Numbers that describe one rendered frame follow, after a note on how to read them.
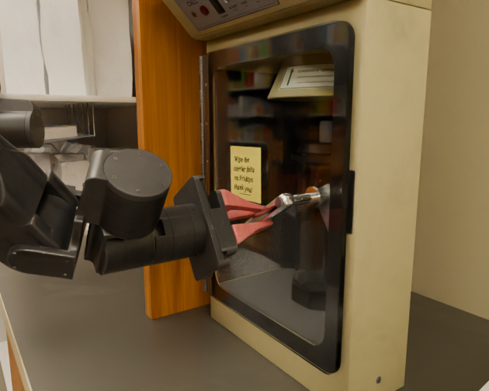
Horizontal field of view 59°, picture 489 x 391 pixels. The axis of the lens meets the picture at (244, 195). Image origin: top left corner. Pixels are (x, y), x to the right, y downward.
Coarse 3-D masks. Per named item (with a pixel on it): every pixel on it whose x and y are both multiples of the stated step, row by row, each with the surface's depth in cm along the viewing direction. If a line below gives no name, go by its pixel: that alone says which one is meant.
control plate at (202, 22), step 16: (176, 0) 61; (192, 0) 58; (208, 0) 56; (240, 0) 52; (256, 0) 50; (272, 0) 49; (192, 16) 61; (208, 16) 59; (224, 16) 57; (240, 16) 55
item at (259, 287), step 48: (240, 48) 59; (288, 48) 51; (336, 48) 45; (240, 96) 60; (288, 96) 52; (336, 96) 45; (240, 144) 61; (288, 144) 53; (336, 144) 46; (288, 192) 54; (336, 192) 47; (288, 240) 54; (336, 240) 47; (240, 288) 65; (288, 288) 55; (336, 288) 48; (288, 336) 56; (336, 336) 49
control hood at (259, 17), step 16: (288, 0) 47; (304, 0) 46; (320, 0) 45; (336, 0) 44; (176, 16) 64; (256, 16) 53; (272, 16) 52; (288, 16) 52; (192, 32) 65; (208, 32) 62; (224, 32) 61
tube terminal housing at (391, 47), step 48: (384, 0) 44; (384, 48) 45; (384, 96) 46; (384, 144) 47; (384, 192) 49; (384, 240) 50; (384, 288) 51; (240, 336) 69; (384, 336) 53; (336, 384) 52; (384, 384) 54
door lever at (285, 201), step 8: (312, 192) 49; (280, 200) 46; (288, 200) 47; (296, 200) 48; (304, 200) 48; (312, 200) 49; (320, 200) 49; (264, 208) 50; (272, 208) 48; (280, 208) 47; (288, 208) 47; (312, 208) 50; (256, 216) 51; (264, 216) 50; (272, 216) 49
